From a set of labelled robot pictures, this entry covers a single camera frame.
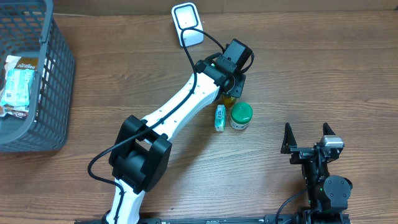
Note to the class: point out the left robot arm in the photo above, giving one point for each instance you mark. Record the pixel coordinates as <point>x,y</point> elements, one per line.
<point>142,149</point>

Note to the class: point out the brown snack packet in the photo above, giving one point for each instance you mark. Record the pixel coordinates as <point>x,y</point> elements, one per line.
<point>21,63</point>

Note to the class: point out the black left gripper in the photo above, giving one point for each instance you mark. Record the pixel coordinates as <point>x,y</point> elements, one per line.
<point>238,91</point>

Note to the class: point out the white barcode scanner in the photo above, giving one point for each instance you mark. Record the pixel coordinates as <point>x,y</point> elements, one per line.
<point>185,15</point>

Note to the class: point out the green lid white jar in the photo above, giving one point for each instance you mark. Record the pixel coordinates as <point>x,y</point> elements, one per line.
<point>240,116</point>

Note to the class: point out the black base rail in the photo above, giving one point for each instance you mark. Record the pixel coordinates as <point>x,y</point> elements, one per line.
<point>267,219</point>

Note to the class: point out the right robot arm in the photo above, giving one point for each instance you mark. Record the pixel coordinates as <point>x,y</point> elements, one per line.
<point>327,194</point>

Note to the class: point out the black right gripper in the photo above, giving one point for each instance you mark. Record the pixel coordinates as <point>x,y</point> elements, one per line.
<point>305,150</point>

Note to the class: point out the teal white snack packet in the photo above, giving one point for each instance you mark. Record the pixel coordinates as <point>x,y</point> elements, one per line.
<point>17,88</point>

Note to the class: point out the grey plastic mesh basket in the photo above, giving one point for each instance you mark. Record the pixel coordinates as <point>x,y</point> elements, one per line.
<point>28,29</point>

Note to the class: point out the teal tissue pack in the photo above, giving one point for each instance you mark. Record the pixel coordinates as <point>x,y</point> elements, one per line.
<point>220,118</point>

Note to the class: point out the silver round ball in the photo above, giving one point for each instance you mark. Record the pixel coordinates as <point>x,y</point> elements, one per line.
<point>228,101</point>

